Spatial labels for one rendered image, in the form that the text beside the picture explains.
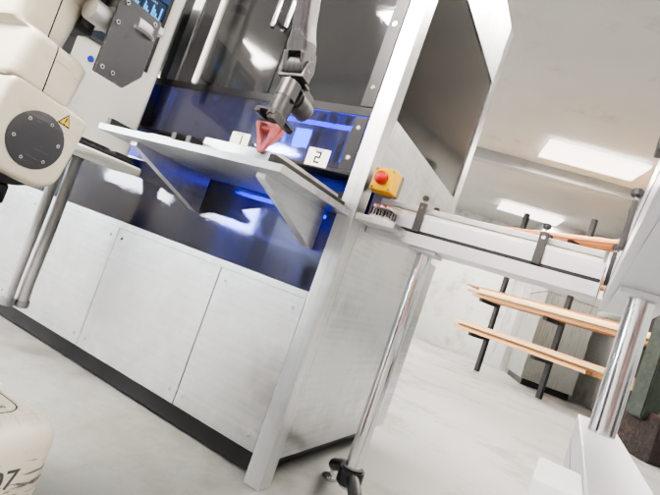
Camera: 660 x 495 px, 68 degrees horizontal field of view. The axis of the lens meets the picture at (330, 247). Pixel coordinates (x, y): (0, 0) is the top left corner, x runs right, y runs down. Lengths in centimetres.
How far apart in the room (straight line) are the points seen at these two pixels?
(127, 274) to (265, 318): 66
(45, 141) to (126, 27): 27
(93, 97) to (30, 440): 132
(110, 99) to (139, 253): 57
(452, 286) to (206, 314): 1068
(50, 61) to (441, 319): 1150
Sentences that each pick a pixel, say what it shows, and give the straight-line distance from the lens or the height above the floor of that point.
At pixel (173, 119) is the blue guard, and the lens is 208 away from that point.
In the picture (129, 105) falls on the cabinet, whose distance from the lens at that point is 206.
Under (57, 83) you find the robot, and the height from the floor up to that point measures 83.
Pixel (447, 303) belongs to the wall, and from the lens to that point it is 1215.
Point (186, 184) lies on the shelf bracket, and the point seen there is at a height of 80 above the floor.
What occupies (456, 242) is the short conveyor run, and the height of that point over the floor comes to 89.
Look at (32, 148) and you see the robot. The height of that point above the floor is 71.
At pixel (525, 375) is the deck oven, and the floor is 17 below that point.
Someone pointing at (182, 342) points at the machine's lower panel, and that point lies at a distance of 178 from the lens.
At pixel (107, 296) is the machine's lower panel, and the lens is 208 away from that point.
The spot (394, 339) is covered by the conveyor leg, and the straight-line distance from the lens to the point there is 154.
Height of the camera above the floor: 67
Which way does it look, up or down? 3 degrees up
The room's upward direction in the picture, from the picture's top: 19 degrees clockwise
